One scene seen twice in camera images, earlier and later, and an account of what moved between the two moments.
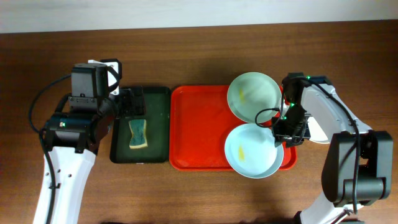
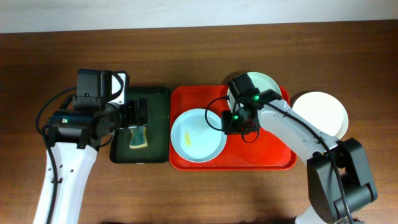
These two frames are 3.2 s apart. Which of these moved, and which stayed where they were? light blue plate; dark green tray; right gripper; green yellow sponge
Moved: light blue plate; right gripper
Stayed: green yellow sponge; dark green tray
